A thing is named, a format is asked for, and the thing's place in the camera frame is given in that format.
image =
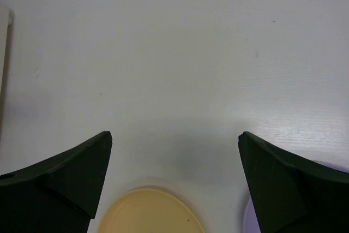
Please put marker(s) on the yellow plastic plate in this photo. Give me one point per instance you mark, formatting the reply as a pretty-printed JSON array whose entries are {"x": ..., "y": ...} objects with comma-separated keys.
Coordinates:
[{"x": 149, "y": 210}]

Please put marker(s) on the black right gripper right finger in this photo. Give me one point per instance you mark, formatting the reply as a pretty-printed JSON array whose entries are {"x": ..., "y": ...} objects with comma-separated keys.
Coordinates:
[{"x": 290, "y": 193}]

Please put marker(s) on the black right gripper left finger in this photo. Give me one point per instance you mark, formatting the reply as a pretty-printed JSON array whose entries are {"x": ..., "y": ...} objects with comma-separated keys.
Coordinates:
[{"x": 58, "y": 194}]

